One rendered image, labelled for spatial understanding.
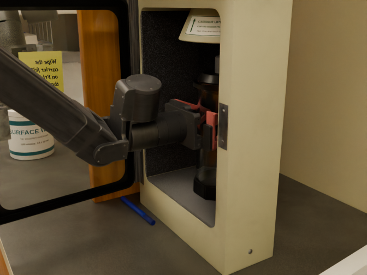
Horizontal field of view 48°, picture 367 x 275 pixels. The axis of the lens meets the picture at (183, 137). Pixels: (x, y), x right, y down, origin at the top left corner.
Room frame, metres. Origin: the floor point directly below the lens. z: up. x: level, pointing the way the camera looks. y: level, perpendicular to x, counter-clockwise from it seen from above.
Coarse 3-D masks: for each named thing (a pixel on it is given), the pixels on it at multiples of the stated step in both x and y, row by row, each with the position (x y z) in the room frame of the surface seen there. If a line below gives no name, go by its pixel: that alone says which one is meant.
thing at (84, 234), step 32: (288, 192) 0.91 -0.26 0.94; (320, 192) 0.91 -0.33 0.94; (32, 224) 0.75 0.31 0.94; (64, 224) 0.75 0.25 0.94; (96, 224) 0.75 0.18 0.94; (128, 224) 0.75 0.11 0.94; (160, 224) 0.75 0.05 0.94; (288, 224) 0.75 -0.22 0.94; (320, 224) 0.75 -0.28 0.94; (352, 224) 0.75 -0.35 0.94; (32, 256) 0.64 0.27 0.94; (64, 256) 0.64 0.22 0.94; (96, 256) 0.64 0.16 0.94; (128, 256) 0.64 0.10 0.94; (160, 256) 0.64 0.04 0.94; (192, 256) 0.64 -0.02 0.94; (288, 256) 0.64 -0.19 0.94; (320, 256) 0.64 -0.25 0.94
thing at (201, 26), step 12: (192, 12) 0.73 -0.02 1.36; (204, 12) 0.70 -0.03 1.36; (216, 12) 0.69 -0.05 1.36; (192, 24) 0.71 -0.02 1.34; (204, 24) 0.69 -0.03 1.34; (216, 24) 0.68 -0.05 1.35; (180, 36) 0.74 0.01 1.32; (192, 36) 0.70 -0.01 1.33; (204, 36) 0.68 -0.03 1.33; (216, 36) 0.67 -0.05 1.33
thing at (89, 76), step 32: (0, 32) 0.69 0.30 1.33; (32, 32) 0.72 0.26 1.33; (64, 32) 0.75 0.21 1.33; (96, 32) 0.79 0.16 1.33; (32, 64) 0.72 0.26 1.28; (64, 64) 0.75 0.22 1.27; (96, 64) 0.79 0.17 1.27; (96, 96) 0.79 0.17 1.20; (32, 128) 0.71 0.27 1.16; (0, 160) 0.67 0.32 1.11; (32, 160) 0.71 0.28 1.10; (64, 160) 0.74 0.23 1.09; (0, 192) 0.67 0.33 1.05; (32, 192) 0.70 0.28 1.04; (64, 192) 0.74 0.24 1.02
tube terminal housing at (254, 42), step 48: (144, 0) 0.81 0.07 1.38; (192, 0) 0.67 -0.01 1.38; (240, 0) 0.59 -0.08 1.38; (288, 0) 0.63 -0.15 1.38; (240, 48) 0.59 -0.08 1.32; (288, 48) 0.64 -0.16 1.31; (240, 96) 0.59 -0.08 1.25; (240, 144) 0.59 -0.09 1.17; (144, 192) 0.83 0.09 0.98; (240, 192) 0.59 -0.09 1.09; (192, 240) 0.66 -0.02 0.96; (240, 240) 0.60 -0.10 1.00
